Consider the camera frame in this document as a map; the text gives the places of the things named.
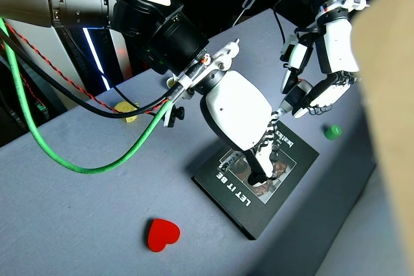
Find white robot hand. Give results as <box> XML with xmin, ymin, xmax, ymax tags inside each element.
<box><xmin>278</xmin><ymin>19</ymin><xmax>362</xmax><ymax>119</ymax></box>
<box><xmin>199</xmin><ymin>69</ymin><xmax>283</xmax><ymax>189</ymax></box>

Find black Beatles book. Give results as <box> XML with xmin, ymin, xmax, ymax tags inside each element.
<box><xmin>191</xmin><ymin>120</ymin><xmax>320</xmax><ymax>240</ymax></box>

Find beige blurred panel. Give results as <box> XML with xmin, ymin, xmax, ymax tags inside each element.
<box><xmin>351</xmin><ymin>0</ymin><xmax>414</xmax><ymax>276</ymax></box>

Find green cylinder block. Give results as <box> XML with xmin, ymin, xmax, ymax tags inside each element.
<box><xmin>324</xmin><ymin>124</ymin><xmax>343</xmax><ymax>141</ymax></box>

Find yellow toy piece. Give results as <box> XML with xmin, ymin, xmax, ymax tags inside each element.
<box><xmin>115</xmin><ymin>101</ymin><xmax>140</xmax><ymax>124</ymax></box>

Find red heart block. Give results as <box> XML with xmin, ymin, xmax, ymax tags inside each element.
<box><xmin>144</xmin><ymin>218</ymin><xmax>181</xmax><ymax>253</ymax></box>

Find computer tower with light strip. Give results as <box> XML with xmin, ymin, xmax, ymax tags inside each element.
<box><xmin>6</xmin><ymin>19</ymin><xmax>133</xmax><ymax>96</ymax></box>

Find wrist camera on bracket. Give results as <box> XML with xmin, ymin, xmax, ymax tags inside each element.
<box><xmin>162</xmin><ymin>103</ymin><xmax>186</xmax><ymax>128</ymax></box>

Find thin black cable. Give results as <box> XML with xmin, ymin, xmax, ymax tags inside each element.
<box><xmin>273</xmin><ymin>7</ymin><xmax>288</xmax><ymax>48</ymax></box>

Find thick black cable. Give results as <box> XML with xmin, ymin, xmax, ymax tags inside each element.
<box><xmin>0</xmin><ymin>27</ymin><xmax>177</xmax><ymax>119</ymax></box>

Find thick green cable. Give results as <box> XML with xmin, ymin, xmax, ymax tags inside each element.
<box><xmin>0</xmin><ymin>17</ymin><xmax>174</xmax><ymax>175</ymax></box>

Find red and black twisted cable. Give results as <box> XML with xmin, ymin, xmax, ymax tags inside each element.
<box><xmin>5</xmin><ymin>22</ymin><xmax>169</xmax><ymax>116</ymax></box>

